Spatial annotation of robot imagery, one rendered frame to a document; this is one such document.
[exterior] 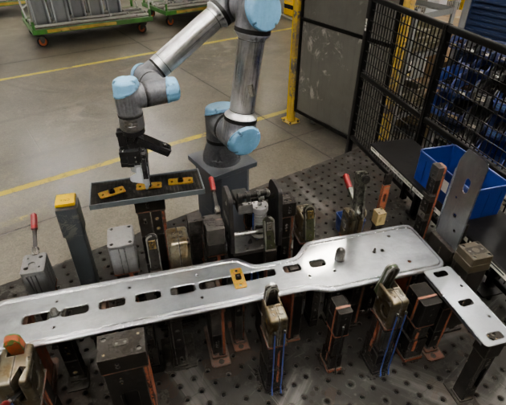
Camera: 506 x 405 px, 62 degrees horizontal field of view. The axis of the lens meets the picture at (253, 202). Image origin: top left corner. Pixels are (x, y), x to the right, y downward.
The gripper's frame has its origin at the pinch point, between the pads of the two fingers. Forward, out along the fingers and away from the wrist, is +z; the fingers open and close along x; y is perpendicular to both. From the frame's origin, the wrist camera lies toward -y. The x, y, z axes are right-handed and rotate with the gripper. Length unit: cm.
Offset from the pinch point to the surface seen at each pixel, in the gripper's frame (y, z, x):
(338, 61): -155, 39, -225
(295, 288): -41, 18, 39
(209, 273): -16.2, 17.6, 28.5
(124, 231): 8.1, 6.5, 16.8
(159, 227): -1.4, 16.9, 3.7
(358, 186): -69, 1, 14
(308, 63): -140, 51, -260
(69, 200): 25.1, 1.5, 3.9
